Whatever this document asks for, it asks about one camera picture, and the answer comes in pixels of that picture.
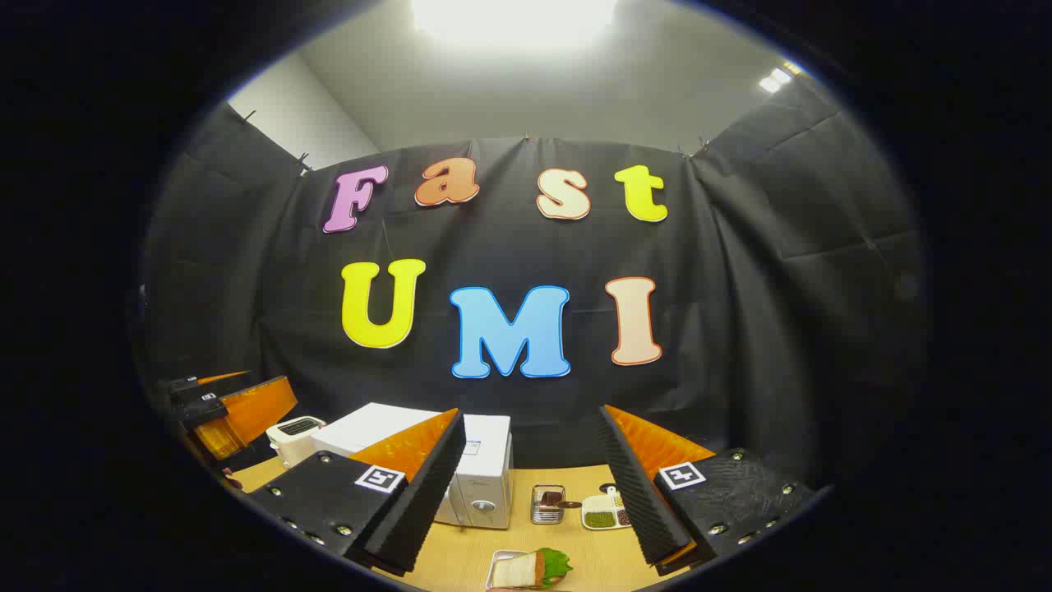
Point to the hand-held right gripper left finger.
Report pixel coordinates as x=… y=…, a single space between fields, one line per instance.
x=427 y=501

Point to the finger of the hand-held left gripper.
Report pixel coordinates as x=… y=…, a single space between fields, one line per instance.
x=255 y=411
x=205 y=386

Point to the white rectangular tray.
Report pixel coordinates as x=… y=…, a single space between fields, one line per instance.
x=498 y=556

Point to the white divided bean dish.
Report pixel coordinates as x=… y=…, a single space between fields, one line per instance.
x=600 y=518

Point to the white microwave oven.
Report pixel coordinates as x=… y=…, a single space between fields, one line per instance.
x=370 y=427

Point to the white toaster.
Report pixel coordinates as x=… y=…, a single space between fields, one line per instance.
x=292 y=444

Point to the ceiling light panel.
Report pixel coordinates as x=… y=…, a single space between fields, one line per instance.
x=509 y=20
x=777 y=78

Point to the sandwich with green lettuce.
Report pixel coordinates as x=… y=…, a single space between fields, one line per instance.
x=518 y=569

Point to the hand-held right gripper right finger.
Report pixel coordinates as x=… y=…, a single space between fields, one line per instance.
x=637 y=501

